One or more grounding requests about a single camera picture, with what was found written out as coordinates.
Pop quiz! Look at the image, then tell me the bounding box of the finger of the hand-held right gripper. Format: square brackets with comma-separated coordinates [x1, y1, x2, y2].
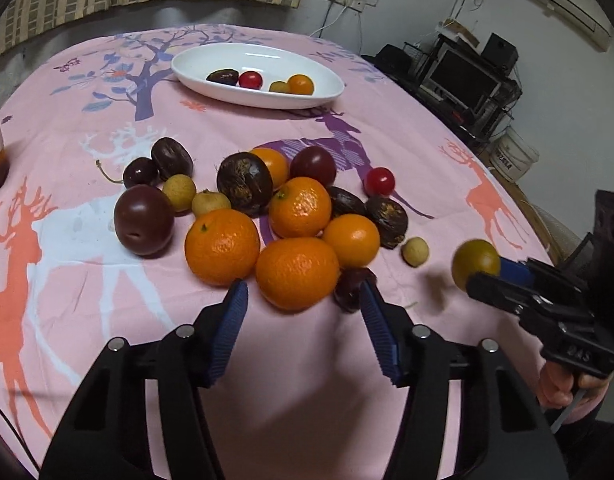
[466, 271, 552, 318]
[498, 257, 588, 297]

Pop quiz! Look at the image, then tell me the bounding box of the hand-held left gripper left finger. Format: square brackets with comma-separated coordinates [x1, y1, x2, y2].
[39, 280, 250, 480]

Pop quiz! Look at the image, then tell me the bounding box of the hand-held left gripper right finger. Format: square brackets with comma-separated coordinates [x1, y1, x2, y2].
[359, 280, 570, 480]

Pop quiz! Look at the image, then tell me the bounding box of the round olive green fruit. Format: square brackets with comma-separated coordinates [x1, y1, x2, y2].
[452, 239, 502, 292]

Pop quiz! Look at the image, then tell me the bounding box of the dark red cherry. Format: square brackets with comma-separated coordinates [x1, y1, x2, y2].
[334, 266, 378, 313]
[96, 157, 160, 188]

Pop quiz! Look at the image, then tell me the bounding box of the dark brown water chestnut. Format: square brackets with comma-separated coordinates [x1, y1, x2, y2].
[365, 195, 409, 250]
[328, 186, 370, 219]
[206, 69, 240, 87]
[151, 137, 194, 181]
[216, 152, 274, 218]

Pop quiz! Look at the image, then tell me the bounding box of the dark purple plum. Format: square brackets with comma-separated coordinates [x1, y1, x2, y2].
[290, 145, 337, 184]
[113, 184, 176, 256]

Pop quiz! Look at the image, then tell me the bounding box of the white oval plate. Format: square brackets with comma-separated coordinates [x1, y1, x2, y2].
[171, 43, 346, 110]

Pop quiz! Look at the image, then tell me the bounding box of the person's right hand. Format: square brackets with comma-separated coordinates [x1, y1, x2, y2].
[537, 360, 612, 411]

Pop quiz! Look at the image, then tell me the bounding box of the beige wicker chair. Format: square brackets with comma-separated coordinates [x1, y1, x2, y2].
[517, 200, 582, 266]

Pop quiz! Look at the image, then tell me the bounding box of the white plastic bucket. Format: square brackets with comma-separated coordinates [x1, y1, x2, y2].
[488, 126, 540, 183]

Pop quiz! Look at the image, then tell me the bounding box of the black television stand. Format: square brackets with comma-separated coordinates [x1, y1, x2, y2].
[402, 35, 522, 148]

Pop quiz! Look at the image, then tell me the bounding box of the pink deer print tablecloth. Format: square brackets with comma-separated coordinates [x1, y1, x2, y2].
[0, 24, 562, 480]

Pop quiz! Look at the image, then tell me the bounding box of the black television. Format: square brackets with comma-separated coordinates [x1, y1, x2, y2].
[419, 47, 502, 113]

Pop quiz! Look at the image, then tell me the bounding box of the black speaker box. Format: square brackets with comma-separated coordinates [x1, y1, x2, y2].
[482, 32, 518, 73]

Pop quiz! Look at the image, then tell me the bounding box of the cardboard box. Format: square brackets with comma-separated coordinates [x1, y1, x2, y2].
[437, 19, 480, 46]

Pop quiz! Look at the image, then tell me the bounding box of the small orange mandarin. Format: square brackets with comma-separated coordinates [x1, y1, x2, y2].
[287, 74, 315, 96]

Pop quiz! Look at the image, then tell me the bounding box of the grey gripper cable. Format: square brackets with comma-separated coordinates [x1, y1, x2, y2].
[549, 387, 585, 433]

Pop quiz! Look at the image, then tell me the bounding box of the white power cable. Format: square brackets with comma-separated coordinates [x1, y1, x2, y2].
[317, 0, 348, 38]

